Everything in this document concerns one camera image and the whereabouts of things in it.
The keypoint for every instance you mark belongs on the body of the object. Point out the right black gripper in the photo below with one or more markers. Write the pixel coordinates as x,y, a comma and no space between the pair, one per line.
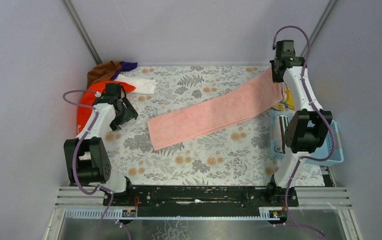
277,71

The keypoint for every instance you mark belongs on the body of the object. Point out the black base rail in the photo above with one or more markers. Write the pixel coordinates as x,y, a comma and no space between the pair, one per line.
204,201

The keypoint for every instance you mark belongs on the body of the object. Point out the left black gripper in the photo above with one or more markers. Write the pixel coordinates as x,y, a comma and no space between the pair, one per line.
124,112

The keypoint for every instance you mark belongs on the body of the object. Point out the light blue plastic basket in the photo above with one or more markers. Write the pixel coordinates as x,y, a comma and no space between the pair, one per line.
330,142

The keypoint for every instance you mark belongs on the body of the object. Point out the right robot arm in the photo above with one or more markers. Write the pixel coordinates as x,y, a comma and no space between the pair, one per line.
308,128

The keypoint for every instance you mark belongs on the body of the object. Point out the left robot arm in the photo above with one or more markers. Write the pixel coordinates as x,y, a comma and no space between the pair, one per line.
87,161

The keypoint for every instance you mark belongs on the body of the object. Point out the purple towel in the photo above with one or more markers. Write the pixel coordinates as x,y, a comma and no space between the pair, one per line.
125,67

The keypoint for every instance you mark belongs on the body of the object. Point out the blue yellow cartoon towel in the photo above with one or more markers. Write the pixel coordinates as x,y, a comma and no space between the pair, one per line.
287,101

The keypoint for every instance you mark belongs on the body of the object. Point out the brown towel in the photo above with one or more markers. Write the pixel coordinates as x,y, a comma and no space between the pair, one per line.
103,72

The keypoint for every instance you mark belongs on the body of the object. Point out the floral table cloth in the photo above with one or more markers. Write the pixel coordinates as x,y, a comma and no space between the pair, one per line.
237,155

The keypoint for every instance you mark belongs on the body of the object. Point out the red orange towel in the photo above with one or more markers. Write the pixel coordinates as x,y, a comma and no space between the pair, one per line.
83,113

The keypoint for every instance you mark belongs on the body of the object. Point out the green white striped towel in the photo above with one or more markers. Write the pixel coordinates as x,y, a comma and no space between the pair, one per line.
280,124

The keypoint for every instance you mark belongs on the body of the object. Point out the pink towel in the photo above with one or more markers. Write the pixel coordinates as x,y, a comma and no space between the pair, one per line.
246,102

